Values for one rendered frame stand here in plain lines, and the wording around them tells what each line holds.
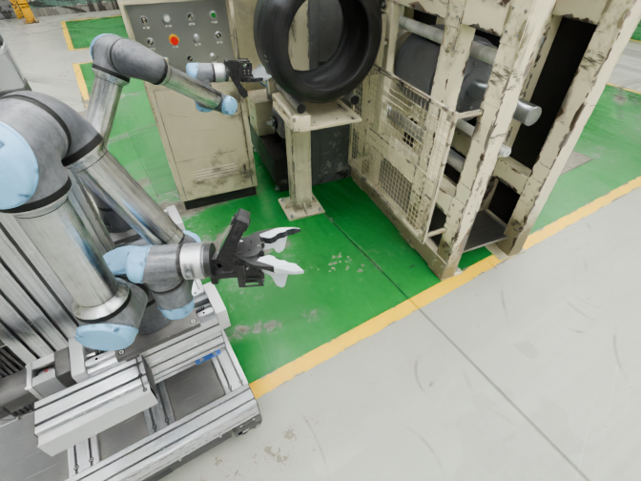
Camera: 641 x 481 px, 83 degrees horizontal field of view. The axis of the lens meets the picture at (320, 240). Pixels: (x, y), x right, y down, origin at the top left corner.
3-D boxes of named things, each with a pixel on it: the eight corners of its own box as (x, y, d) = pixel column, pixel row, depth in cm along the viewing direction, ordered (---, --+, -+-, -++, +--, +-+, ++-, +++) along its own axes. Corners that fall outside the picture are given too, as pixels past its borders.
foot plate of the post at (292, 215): (278, 200, 267) (277, 196, 265) (311, 192, 275) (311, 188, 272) (289, 221, 249) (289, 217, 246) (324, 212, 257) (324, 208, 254)
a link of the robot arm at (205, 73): (187, 82, 156) (184, 60, 151) (213, 81, 160) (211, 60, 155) (189, 86, 151) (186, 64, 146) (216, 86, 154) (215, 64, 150)
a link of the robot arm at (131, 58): (136, 36, 110) (242, 96, 153) (116, 31, 115) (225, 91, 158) (126, 73, 112) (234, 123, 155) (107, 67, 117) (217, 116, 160)
